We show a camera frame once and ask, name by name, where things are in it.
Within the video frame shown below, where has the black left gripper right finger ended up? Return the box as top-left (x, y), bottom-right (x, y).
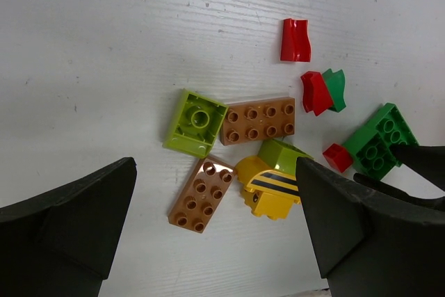
top-left (296, 158), bottom-right (444, 296)

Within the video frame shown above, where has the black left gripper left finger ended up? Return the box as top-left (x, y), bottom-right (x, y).
top-left (1, 157), bottom-right (137, 296)

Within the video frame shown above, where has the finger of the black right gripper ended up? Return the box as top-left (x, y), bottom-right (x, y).
top-left (353, 144), bottom-right (444, 211)

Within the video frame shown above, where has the green large lego brick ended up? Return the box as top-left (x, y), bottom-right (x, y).
top-left (342, 102), bottom-right (419, 180)

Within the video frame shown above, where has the small red lego brick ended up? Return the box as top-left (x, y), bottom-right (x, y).
top-left (323, 143), bottom-right (353, 173)

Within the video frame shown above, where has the yellow striped lego piece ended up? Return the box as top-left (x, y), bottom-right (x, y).
top-left (236, 156), bottom-right (301, 220)

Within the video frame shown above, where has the dark green curved lego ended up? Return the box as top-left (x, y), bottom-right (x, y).
top-left (322, 69), bottom-right (346, 113)

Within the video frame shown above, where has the red curved lego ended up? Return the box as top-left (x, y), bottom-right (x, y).
top-left (300, 71), bottom-right (333, 116)
top-left (280, 18), bottom-right (312, 63)

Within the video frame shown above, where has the lime green sloped lego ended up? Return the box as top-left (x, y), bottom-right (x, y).
top-left (257, 139), bottom-right (313, 175)

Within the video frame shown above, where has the brown lego plate lower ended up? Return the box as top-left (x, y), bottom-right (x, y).
top-left (168, 156), bottom-right (236, 234)

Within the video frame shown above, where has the brown lego plate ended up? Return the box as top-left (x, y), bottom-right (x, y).
top-left (220, 97), bottom-right (296, 146)
top-left (168, 156), bottom-right (236, 234)

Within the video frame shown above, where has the brown lego plate upper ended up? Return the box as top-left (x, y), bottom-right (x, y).
top-left (220, 97), bottom-right (296, 146)

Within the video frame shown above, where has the lime green square lego brick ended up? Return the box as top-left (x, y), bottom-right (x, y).
top-left (163, 89), bottom-right (229, 158)

